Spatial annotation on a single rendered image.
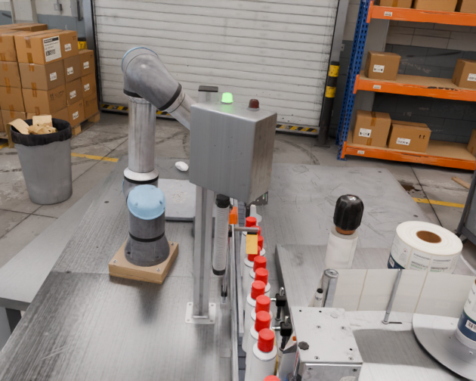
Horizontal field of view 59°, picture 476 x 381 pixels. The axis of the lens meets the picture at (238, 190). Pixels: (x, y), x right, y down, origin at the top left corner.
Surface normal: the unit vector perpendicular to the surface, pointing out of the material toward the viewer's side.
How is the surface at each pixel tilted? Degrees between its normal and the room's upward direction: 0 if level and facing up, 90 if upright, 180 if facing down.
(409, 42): 90
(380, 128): 90
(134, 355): 0
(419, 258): 90
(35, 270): 0
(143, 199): 10
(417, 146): 91
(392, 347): 0
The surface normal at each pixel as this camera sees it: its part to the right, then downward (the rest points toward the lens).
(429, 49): -0.17, 0.43
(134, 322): 0.07, -0.89
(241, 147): -0.55, 0.33
